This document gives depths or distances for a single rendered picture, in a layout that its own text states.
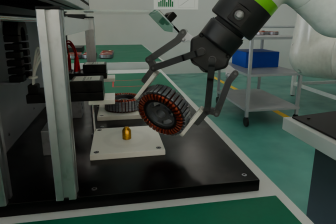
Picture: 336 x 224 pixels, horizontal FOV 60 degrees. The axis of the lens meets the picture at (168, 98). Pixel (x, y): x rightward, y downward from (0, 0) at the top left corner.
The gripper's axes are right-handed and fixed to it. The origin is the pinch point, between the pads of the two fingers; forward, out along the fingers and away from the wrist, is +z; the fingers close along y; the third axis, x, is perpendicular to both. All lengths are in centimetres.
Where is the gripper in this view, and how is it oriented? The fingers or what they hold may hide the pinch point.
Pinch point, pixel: (164, 108)
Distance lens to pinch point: 60.0
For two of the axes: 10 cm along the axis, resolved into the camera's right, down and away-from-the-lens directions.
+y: 7.8, 6.2, -0.2
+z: -5.9, 7.5, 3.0
